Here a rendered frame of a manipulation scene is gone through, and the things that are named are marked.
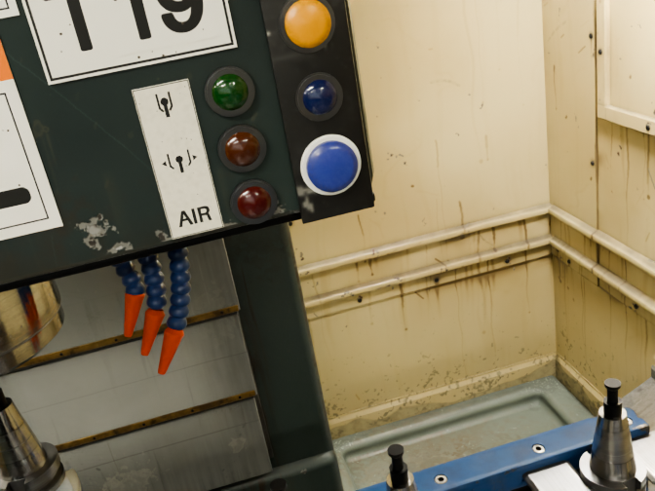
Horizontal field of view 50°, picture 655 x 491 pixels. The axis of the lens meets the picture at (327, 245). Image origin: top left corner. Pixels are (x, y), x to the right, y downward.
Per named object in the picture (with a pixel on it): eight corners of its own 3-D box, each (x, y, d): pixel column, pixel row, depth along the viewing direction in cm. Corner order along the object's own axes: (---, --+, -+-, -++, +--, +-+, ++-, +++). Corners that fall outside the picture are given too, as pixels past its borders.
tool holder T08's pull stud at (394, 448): (405, 470, 67) (402, 440, 65) (411, 482, 65) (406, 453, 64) (388, 474, 66) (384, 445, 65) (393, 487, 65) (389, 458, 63)
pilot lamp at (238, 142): (266, 164, 40) (258, 126, 39) (227, 173, 39) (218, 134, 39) (264, 162, 40) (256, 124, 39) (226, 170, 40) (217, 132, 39)
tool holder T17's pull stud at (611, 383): (613, 404, 70) (613, 375, 69) (626, 414, 69) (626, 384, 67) (599, 410, 70) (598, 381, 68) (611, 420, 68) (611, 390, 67)
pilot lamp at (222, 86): (254, 108, 39) (246, 67, 38) (214, 117, 38) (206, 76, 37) (252, 106, 39) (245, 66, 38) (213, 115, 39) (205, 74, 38)
